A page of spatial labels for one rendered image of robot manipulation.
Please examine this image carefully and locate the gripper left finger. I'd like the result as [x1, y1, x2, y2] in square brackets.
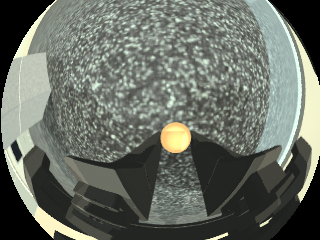
[64, 132, 161, 221]

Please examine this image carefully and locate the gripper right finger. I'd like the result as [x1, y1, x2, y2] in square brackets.
[190, 131, 282, 217]

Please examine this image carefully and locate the orange ball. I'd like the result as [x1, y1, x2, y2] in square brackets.
[161, 122, 191, 153]

